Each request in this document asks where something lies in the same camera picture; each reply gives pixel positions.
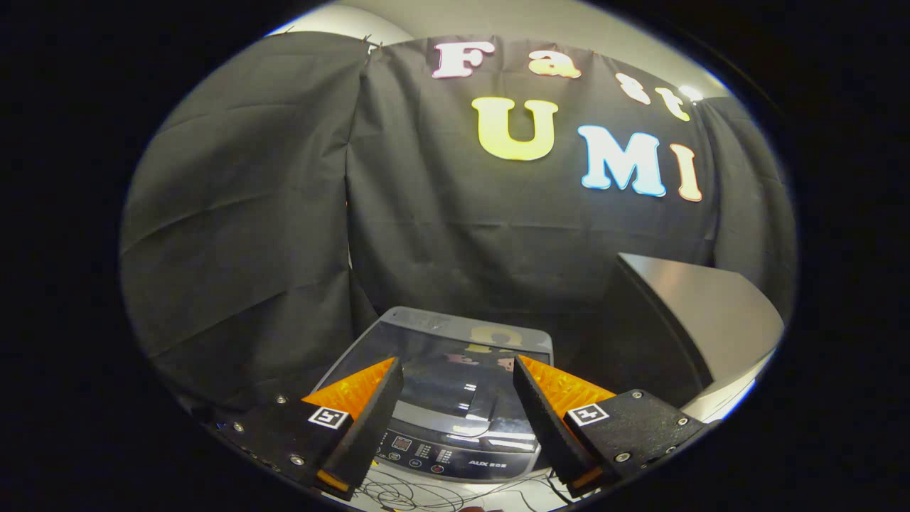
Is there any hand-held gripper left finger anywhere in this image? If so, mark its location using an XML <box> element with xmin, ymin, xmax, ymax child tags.
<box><xmin>213</xmin><ymin>357</ymin><xmax>405</xmax><ymax>502</ymax></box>

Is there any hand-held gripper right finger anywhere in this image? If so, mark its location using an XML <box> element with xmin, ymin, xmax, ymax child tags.
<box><xmin>512</xmin><ymin>354</ymin><xmax>712</xmax><ymax>498</ymax></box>

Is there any grey top-load washing machine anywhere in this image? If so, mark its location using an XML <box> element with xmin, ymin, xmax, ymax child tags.
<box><xmin>306</xmin><ymin>306</ymin><xmax>557</xmax><ymax>486</ymax></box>

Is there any dark washing machine lid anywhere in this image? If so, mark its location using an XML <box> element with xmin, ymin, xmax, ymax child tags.
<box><xmin>313</xmin><ymin>307</ymin><xmax>555</xmax><ymax>452</ymax></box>

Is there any grey cabinet with dark top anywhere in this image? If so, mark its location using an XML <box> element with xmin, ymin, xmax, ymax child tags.
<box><xmin>569</xmin><ymin>252</ymin><xmax>785</xmax><ymax>424</ymax></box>

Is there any thin black cable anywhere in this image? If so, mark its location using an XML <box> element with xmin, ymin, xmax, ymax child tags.
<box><xmin>352</xmin><ymin>469</ymin><xmax>591</xmax><ymax>512</ymax></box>

